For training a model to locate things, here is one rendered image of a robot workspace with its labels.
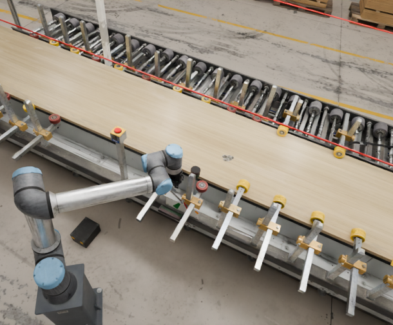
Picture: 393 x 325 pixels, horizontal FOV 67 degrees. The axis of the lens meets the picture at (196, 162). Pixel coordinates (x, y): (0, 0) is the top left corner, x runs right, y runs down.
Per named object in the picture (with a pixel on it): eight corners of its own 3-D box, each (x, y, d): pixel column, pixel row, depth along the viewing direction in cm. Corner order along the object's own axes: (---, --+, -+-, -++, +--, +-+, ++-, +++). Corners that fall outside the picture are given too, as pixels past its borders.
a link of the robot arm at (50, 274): (43, 300, 163) (33, 290, 150) (39, 271, 173) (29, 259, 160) (72, 289, 168) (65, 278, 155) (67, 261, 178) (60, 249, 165)
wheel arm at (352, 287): (351, 317, 151) (355, 315, 148) (344, 314, 152) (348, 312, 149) (360, 236, 182) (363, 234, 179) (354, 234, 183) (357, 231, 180)
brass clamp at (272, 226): (276, 236, 177) (278, 233, 173) (254, 227, 180) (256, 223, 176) (278, 228, 181) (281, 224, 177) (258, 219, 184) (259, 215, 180)
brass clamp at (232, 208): (237, 219, 182) (238, 215, 179) (216, 209, 185) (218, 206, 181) (240, 211, 186) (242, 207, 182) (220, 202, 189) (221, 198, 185)
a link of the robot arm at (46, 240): (37, 271, 171) (5, 193, 118) (34, 244, 181) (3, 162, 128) (66, 262, 178) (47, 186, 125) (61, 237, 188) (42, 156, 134)
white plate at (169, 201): (198, 220, 204) (200, 212, 197) (165, 204, 210) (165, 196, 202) (198, 219, 205) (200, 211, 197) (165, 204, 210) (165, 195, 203)
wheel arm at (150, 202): (140, 223, 186) (140, 220, 183) (136, 221, 187) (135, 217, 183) (173, 175, 213) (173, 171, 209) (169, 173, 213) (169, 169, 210)
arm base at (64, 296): (76, 301, 174) (72, 296, 166) (41, 307, 170) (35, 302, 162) (78, 269, 185) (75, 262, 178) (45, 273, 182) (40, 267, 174)
